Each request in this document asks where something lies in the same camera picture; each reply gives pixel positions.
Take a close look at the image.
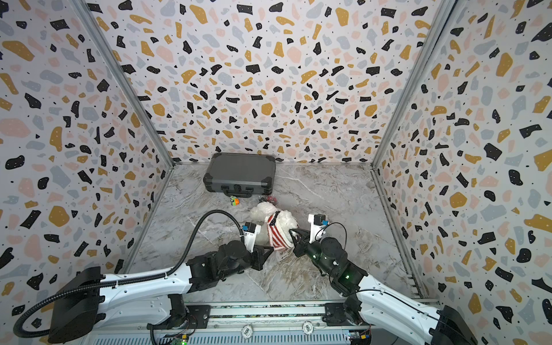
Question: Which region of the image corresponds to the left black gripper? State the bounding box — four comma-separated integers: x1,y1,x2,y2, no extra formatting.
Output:
223,244,278,280

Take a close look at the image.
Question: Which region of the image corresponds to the white teddy bear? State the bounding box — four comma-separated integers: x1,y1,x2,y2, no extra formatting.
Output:
250,201,298,251

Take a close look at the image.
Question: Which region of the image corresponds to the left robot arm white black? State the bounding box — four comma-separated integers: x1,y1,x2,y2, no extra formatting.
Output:
48,240,274,344

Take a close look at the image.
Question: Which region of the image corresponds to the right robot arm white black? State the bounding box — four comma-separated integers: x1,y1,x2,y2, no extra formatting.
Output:
290,229,478,344

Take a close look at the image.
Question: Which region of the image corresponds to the bag of toy bricks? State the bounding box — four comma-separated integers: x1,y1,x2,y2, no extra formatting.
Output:
259,195,278,206

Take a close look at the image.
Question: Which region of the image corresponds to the small green orange toy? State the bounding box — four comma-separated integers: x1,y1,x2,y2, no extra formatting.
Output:
230,195,240,206

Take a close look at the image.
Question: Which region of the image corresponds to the dark grey hard case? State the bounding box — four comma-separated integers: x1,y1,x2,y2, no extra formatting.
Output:
203,152,276,198

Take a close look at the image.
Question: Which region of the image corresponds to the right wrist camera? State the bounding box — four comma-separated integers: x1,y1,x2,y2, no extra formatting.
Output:
308,214,329,243

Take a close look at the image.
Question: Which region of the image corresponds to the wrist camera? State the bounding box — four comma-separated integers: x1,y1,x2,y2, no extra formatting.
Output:
308,214,329,243
242,222,262,252

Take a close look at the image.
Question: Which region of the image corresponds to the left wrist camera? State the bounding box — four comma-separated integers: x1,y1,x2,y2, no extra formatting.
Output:
242,222,262,252

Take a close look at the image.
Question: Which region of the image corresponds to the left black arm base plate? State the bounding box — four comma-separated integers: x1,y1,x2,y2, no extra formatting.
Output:
162,305,211,330

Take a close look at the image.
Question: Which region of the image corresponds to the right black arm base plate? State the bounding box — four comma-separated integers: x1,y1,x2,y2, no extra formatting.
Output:
322,302,368,326

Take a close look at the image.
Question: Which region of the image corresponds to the aluminium mounting rail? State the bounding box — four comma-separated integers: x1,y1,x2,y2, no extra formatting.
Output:
77,300,389,345

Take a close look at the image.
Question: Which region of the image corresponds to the black corrugated cable conduit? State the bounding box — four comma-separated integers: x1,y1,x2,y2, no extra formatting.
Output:
12,209,246,339

